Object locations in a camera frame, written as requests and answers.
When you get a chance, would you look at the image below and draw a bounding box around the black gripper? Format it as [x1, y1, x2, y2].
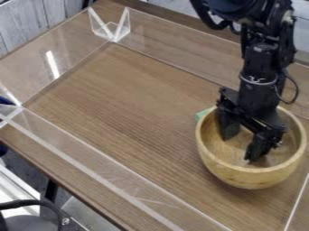
[217, 74, 287, 162]

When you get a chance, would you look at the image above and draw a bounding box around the brown wooden bowl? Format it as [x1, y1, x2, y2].
[195, 107, 308, 189]

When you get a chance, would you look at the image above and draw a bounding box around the green foam block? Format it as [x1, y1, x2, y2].
[195, 106, 217, 123]

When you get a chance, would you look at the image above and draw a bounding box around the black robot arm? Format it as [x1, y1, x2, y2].
[191, 0, 296, 162]

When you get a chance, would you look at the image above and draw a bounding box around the black table leg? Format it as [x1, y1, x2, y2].
[45, 180, 58, 202]

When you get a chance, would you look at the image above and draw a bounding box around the blue object at left edge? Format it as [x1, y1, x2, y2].
[0, 96, 15, 106]

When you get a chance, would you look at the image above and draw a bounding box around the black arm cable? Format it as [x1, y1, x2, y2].
[275, 69, 302, 106]

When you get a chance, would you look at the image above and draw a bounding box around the clear acrylic corner bracket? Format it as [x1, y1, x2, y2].
[88, 7, 130, 42]

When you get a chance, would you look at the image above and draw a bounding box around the black cable loop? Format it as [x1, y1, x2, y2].
[0, 199, 66, 231]

